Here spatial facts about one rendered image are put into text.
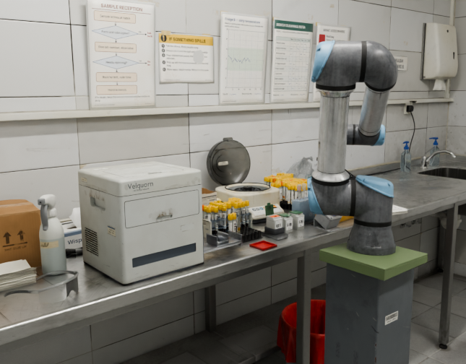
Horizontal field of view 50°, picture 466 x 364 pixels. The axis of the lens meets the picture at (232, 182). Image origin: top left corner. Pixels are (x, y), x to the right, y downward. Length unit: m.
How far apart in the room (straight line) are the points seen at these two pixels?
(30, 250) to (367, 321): 1.05
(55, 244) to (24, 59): 0.71
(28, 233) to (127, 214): 0.38
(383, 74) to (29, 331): 1.14
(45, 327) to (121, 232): 0.30
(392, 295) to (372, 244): 0.17
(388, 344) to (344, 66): 0.86
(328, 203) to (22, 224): 0.93
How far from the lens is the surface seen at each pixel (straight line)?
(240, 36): 2.43
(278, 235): 1.84
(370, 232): 1.60
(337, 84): 1.47
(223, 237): 1.67
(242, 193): 2.07
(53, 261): 1.58
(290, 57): 2.67
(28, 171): 1.95
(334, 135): 1.52
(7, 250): 1.65
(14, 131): 1.93
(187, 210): 1.50
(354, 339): 1.69
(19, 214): 1.64
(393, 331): 1.71
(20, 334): 1.33
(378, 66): 1.47
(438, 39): 3.72
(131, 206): 1.40
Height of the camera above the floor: 1.41
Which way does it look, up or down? 10 degrees down
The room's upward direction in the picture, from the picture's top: 1 degrees counter-clockwise
